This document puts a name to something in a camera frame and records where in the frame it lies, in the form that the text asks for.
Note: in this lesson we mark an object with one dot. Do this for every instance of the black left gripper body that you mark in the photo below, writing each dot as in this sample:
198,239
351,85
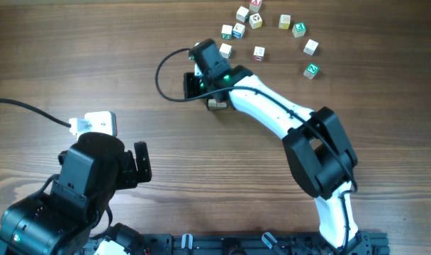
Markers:
127,176

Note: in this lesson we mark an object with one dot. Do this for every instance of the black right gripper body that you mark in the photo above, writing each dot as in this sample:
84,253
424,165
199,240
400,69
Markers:
206,80

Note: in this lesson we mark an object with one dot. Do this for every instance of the wooden block blue side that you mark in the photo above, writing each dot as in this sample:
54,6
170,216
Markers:
211,104

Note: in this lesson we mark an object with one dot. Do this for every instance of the wooden block red letter I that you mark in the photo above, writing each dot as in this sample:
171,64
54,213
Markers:
222,105

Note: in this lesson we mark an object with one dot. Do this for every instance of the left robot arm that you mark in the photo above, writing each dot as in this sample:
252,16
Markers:
59,217

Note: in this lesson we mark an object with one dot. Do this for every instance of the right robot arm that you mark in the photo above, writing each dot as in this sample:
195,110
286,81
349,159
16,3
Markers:
320,156

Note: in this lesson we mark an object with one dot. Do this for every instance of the wooden block green Z side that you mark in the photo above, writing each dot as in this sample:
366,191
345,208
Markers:
226,32

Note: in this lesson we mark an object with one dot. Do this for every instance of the wooden block blue picture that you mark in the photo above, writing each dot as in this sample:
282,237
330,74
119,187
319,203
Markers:
238,30

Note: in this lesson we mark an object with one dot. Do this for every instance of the wooden block red bottom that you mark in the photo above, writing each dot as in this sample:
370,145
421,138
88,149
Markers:
258,54

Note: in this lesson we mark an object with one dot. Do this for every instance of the wooden block yellow picture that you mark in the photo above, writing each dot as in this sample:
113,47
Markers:
255,21

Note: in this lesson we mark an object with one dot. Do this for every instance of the wooden block red letter X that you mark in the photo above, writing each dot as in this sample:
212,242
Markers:
255,5

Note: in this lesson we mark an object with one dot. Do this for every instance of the wooden block green letter Z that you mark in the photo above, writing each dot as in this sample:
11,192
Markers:
311,71

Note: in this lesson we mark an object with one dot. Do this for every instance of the plain pale wooden block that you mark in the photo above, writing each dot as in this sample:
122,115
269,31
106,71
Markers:
310,47

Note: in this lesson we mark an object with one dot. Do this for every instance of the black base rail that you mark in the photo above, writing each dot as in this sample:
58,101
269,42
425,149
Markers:
121,239

